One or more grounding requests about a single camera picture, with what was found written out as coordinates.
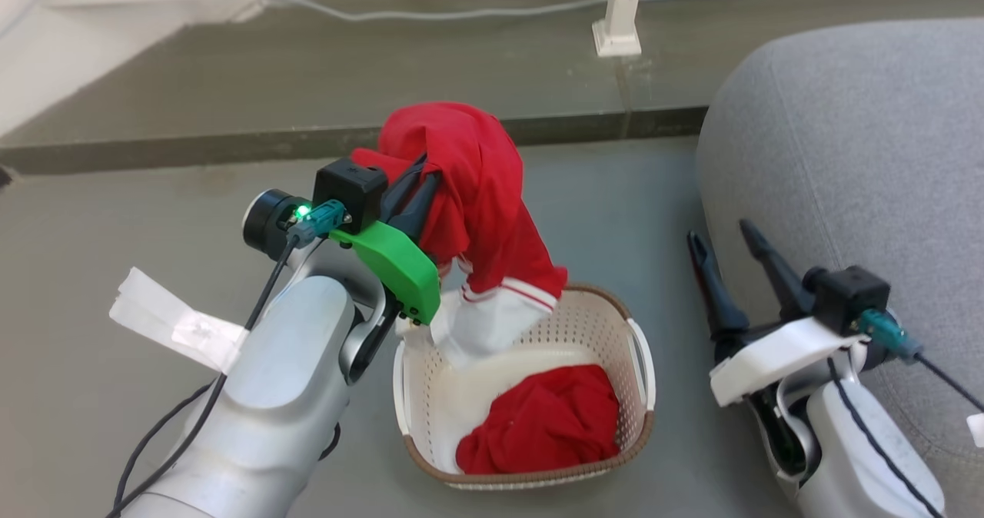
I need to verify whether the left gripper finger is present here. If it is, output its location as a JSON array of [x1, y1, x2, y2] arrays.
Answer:
[[381, 153, 429, 221], [395, 170, 444, 245]]

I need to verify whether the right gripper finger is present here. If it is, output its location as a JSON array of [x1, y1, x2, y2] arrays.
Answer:
[[686, 230, 751, 344], [740, 219, 816, 321]]

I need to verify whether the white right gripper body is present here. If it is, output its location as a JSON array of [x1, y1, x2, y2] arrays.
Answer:
[[709, 317, 871, 408]]

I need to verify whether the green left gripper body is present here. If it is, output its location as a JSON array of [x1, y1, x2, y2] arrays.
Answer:
[[329, 188, 442, 326]]

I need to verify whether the red garment white striped trim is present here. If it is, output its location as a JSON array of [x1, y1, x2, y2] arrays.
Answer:
[[350, 101, 569, 373]]

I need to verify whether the plain red garment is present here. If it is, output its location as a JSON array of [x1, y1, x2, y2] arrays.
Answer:
[[455, 364, 622, 476]]

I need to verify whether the cream perforated laundry basket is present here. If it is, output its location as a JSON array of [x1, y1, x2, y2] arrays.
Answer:
[[392, 283, 657, 492]]

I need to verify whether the grey fabric sofa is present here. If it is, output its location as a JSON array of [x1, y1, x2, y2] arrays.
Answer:
[[696, 17, 984, 518]]

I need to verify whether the white tape label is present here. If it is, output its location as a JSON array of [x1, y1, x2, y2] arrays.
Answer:
[[109, 267, 251, 374]]

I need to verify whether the teal left cable connector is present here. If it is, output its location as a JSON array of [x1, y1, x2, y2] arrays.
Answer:
[[288, 201, 347, 249]]

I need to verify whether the teal cable connector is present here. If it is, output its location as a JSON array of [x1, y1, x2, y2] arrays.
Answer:
[[288, 201, 347, 249], [856, 308, 924, 364]]

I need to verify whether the teal right cable connector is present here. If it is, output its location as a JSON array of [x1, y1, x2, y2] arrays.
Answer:
[[856, 308, 924, 364]]

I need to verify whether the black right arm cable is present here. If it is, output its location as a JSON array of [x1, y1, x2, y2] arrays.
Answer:
[[826, 357, 947, 518]]

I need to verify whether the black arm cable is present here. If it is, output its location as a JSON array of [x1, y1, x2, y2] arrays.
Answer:
[[826, 357, 947, 518], [106, 237, 302, 518]]

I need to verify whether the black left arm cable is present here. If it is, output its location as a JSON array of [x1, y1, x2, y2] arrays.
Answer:
[[106, 237, 302, 518]]

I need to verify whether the black right connector cable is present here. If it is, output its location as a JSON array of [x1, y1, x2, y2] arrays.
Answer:
[[915, 353, 984, 413]]

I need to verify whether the grey floor cable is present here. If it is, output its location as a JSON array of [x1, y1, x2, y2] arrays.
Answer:
[[258, 0, 800, 24]]

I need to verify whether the white wall cable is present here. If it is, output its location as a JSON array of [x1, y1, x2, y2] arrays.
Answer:
[[0, 0, 78, 39]]

